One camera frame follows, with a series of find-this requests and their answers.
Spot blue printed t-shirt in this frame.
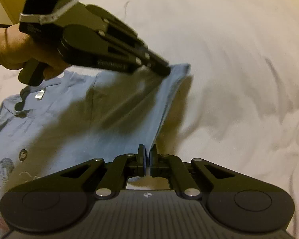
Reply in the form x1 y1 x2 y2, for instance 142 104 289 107
0 63 192 200

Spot person's left hand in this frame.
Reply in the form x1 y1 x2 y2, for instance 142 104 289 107
0 24 70 80

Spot white bed sheet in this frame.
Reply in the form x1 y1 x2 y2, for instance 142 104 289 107
0 0 299 238

